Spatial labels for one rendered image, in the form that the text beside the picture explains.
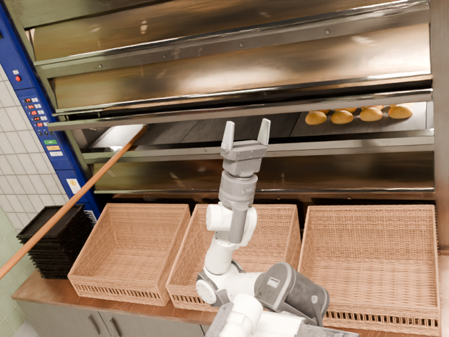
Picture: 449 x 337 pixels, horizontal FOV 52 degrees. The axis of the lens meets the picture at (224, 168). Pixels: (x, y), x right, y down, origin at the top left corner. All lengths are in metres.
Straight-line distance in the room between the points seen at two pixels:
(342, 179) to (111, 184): 1.30
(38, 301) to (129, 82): 1.33
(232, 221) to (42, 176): 2.05
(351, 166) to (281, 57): 0.58
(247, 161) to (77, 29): 1.44
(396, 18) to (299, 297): 1.10
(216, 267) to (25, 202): 2.18
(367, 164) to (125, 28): 1.22
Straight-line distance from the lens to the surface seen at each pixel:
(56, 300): 2.75
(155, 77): 2.21
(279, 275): 1.13
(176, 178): 2.45
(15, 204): 3.39
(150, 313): 2.37
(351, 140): 2.04
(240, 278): 1.28
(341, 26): 1.85
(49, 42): 2.47
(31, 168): 3.05
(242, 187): 1.10
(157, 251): 2.70
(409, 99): 1.78
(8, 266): 1.99
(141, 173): 2.56
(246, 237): 1.20
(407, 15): 1.83
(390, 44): 1.87
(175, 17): 2.05
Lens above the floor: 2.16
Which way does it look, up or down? 29 degrees down
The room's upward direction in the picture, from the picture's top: 16 degrees counter-clockwise
